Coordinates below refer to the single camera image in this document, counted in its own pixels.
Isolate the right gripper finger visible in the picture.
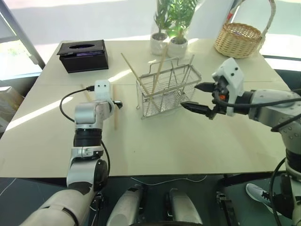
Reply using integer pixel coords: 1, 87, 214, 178
180, 102, 213, 116
194, 82, 216, 93

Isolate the grey window frame post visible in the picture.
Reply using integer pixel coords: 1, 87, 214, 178
0, 0, 46, 70

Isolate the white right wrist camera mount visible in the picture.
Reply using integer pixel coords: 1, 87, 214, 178
211, 57, 245, 117

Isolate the bushy plant in white pot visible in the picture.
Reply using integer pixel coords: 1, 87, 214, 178
166, 0, 198, 59

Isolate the wicker basket with handle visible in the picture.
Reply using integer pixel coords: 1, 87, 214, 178
213, 0, 276, 59

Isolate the small plant in white pot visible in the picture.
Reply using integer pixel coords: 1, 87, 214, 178
150, 0, 173, 57

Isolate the grey sneaker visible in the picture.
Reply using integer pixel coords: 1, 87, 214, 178
245, 183, 283, 216

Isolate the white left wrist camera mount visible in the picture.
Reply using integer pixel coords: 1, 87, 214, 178
94, 79, 116, 118

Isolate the white floor cable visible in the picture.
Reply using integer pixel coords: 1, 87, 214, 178
129, 175, 208, 187

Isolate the grey rounded robot leg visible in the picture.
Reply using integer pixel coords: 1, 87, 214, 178
164, 187, 204, 226
106, 187, 148, 226

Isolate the silver wire basket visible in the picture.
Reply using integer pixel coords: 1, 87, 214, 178
135, 55, 203, 120

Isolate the black tissue box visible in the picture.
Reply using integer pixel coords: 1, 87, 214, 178
57, 39, 110, 74

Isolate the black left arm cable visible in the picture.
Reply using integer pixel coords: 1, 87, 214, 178
59, 86, 111, 181

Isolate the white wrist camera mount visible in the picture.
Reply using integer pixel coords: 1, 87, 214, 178
94, 79, 116, 118
211, 57, 245, 117

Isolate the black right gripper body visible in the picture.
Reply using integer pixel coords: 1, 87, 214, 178
207, 78, 230, 120

